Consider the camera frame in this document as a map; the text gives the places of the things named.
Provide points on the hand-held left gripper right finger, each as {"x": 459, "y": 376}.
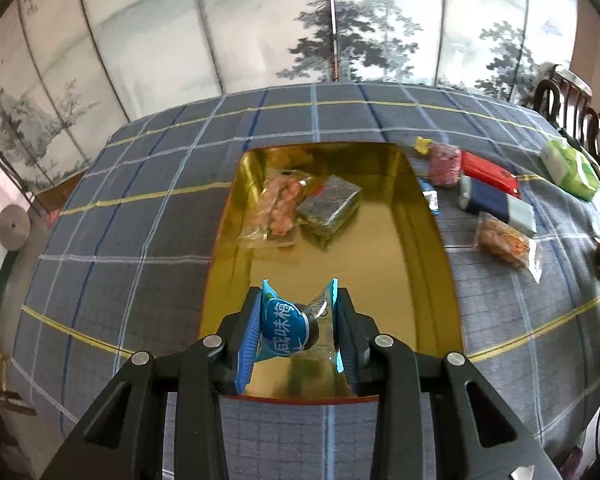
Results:
{"x": 347, "y": 360}

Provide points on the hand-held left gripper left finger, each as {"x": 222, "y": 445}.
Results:
{"x": 249, "y": 345}

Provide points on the yellow candy packet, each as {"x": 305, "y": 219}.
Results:
{"x": 422, "y": 145}

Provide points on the clear packet of orange snacks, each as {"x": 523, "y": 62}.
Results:
{"x": 505, "y": 242}

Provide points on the clear packet of pink snacks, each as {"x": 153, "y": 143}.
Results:
{"x": 280, "y": 205}

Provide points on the green tissue pack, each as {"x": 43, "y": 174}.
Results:
{"x": 570, "y": 167}

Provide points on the blue and white snack packet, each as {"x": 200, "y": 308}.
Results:
{"x": 490, "y": 202}

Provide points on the red snack packet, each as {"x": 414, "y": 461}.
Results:
{"x": 490, "y": 174}

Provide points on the green seaweed packet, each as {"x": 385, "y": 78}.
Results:
{"x": 327, "y": 210}

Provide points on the grey plaid tablecloth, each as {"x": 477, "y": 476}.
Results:
{"x": 130, "y": 210}

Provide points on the small blue striped candy packet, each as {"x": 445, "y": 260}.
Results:
{"x": 430, "y": 197}

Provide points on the pink snack packet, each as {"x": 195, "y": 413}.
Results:
{"x": 445, "y": 165}

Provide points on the grey round disc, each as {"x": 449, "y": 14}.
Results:
{"x": 12, "y": 226}

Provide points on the painted folding screen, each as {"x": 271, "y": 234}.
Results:
{"x": 230, "y": 35}

